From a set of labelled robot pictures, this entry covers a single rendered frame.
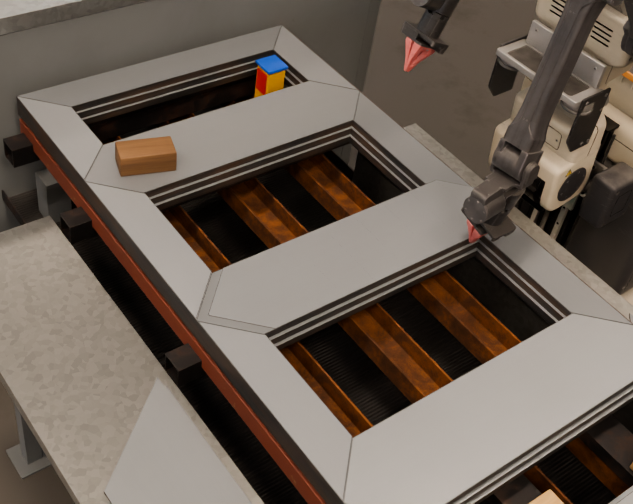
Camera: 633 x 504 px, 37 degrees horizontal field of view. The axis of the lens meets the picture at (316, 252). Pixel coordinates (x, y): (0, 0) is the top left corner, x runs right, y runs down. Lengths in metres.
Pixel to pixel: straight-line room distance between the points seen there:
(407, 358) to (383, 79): 2.20
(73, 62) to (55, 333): 0.73
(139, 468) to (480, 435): 0.58
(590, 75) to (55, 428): 1.39
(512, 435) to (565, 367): 0.21
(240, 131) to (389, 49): 2.13
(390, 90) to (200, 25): 1.64
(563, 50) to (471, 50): 2.63
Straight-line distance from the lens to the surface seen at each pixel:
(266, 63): 2.37
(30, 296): 1.95
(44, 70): 2.30
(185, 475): 1.63
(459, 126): 3.85
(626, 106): 2.65
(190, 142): 2.12
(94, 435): 1.73
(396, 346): 2.00
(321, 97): 2.31
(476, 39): 4.45
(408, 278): 1.92
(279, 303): 1.78
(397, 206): 2.04
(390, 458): 1.60
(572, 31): 1.74
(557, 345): 1.86
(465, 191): 2.12
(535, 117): 1.78
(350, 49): 2.85
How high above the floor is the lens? 2.17
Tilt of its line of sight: 44 degrees down
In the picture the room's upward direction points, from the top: 10 degrees clockwise
